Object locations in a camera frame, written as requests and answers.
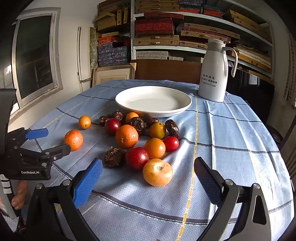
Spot blue checked tablecloth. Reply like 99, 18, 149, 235
23, 80, 295, 240

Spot stack of blue patterned boxes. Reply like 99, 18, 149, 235
97, 42, 128, 67

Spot dark chestnut back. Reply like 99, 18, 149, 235
112, 110, 125, 123

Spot dark brown date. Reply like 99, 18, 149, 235
165, 120, 180, 138

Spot white thermos jug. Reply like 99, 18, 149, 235
198, 39, 238, 102

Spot orange round tomato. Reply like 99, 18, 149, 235
144, 138, 166, 159

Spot small red cherry tomato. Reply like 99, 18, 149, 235
163, 136, 179, 152

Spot small orange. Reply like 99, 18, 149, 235
125, 112, 139, 124

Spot dark water chestnut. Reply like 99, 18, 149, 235
103, 147, 125, 168

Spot white ceramic plate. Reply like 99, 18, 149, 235
115, 86, 192, 118

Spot window with white frame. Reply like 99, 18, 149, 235
11, 7, 63, 114

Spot large orange mandarin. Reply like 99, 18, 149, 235
115, 125, 138, 149

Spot red patterned box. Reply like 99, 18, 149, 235
134, 18, 174, 36

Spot dark red plum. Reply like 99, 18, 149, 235
125, 147, 149, 171

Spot brown wooden chair back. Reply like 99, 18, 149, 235
132, 59, 202, 84

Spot small orange kumquat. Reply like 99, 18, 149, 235
78, 115, 91, 130

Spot metal storage shelf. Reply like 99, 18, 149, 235
131, 1, 273, 78

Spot yellow-green tomato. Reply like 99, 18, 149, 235
149, 122, 166, 139

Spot large yellow-orange tomato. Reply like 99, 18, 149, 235
142, 159, 173, 187

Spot dark red cherry tomato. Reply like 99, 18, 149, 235
104, 118, 121, 136

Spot framed picture leaning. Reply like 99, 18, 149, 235
91, 63, 137, 87

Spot person's left hand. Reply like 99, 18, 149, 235
11, 180, 27, 210

